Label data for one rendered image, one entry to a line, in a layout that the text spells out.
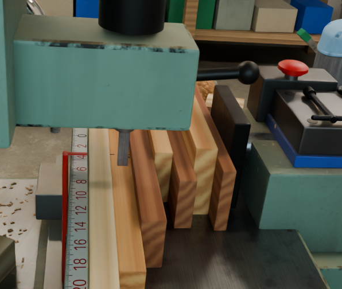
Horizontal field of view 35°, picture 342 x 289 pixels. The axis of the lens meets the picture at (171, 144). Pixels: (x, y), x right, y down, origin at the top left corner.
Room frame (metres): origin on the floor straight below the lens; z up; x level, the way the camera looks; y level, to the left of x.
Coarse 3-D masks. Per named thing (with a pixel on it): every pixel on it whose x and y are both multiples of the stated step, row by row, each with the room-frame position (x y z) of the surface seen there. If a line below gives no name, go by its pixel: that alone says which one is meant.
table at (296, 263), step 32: (192, 224) 0.41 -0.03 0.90; (192, 256) 0.36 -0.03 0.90; (224, 256) 0.37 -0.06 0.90; (256, 256) 0.37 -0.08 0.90; (288, 256) 0.38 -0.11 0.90; (320, 256) 0.42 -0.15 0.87; (160, 288) 0.32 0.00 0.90; (192, 288) 0.32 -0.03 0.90; (224, 288) 0.33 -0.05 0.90; (256, 288) 0.33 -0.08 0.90; (288, 288) 0.33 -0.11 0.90; (320, 288) 0.34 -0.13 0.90
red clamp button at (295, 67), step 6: (288, 60) 0.53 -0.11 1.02; (294, 60) 0.53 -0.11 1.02; (282, 66) 0.51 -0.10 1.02; (288, 66) 0.51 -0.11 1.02; (294, 66) 0.51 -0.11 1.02; (300, 66) 0.51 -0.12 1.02; (306, 66) 0.52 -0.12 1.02; (282, 72) 0.52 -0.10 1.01; (288, 72) 0.51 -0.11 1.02; (294, 72) 0.51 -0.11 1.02; (300, 72) 0.51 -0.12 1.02; (306, 72) 0.51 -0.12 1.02
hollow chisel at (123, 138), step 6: (120, 132) 0.41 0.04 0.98; (120, 138) 0.41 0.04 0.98; (126, 138) 0.41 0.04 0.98; (120, 144) 0.41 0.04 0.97; (126, 144) 0.41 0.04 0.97; (120, 150) 0.41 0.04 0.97; (126, 150) 0.41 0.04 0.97; (120, 156) 0.41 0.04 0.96; (126, 156) 0.41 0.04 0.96; (120, 162) 0.41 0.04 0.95; (126, 162) 0.41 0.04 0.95
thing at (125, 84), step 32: (32, 32) 0.39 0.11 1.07; (64, 32) 0.40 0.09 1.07; (96, 32) 0.40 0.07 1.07; (160, 32) 0.42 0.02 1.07; (32, 64) 0.37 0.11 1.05; (64, 64) 0.37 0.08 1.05; (96, 64) 0.38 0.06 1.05; (128, 64) 0.38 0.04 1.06; (160, 64) 0.39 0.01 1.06; (192, 64) 0.39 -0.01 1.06; (32, 96) 0.37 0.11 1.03; (64, 96) 0.37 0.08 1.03; (96, 96) 0.38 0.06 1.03; (128, 96) 0.38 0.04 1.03; (160, 96) 0.39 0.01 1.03; (192, 96) 0.39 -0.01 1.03; (128, 128) 0.38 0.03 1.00; (160, 128) 0.39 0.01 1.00
